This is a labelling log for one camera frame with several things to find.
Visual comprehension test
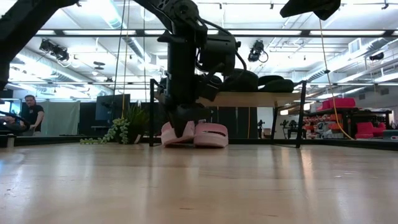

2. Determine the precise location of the black storage rack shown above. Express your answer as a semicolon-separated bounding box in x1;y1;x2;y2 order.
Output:
306;107;393;140

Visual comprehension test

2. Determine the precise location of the red storage bin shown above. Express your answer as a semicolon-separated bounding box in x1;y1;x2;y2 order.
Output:
317;97;357;111

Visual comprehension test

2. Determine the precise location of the grey green partition screen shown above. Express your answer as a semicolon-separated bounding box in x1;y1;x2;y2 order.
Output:
39;100;81;136

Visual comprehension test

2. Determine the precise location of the black hanging cable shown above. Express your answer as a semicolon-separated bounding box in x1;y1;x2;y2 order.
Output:
111;0;127;104

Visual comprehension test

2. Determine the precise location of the yellow hanging cable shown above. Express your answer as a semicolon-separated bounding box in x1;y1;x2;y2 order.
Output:
121;0;130;119
318;18;355;141

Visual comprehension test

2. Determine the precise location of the person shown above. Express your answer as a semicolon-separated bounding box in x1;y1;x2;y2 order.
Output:
20;94;45;137

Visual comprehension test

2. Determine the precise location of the small green succulent plant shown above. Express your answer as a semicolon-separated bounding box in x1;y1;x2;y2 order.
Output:
79;104;150;146

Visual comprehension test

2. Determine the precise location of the black slide with plain strap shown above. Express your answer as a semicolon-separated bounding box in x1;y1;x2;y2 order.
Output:
198;73;225;93

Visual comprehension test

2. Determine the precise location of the black display screen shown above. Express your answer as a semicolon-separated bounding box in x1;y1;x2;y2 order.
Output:
95;93;131;122

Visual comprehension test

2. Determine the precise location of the pink slide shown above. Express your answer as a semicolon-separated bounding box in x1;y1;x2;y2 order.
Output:
160;120;196;147
193;123;229;149

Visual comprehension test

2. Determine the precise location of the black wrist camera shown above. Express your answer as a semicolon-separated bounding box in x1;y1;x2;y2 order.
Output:
198;34;242;77

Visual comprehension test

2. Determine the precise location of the black overhead light bar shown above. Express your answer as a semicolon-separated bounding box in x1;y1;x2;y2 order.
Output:
34;29;398;38

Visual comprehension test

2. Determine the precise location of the wooden shelf with black legs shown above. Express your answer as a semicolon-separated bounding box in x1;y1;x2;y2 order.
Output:
149;78;308;149

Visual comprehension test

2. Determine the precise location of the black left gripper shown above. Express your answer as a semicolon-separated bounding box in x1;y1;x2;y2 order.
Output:
159;30;213;138

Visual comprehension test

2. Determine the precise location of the black ceiling spotlight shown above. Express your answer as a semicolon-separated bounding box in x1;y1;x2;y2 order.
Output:
39;39;71;62

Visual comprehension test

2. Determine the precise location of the black slide with ribbed strap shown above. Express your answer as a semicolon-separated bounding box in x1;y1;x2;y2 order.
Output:
222;68;259;93
257;75;295;93

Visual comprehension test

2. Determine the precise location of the black overhead camera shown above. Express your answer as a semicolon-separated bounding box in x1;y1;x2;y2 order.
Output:
248;39;269;63

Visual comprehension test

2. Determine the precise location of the teal storage bin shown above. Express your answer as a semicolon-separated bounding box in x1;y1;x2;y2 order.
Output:
382;129;398;141

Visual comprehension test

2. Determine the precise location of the red storage box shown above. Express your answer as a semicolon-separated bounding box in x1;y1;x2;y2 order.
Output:
354;121;386;139

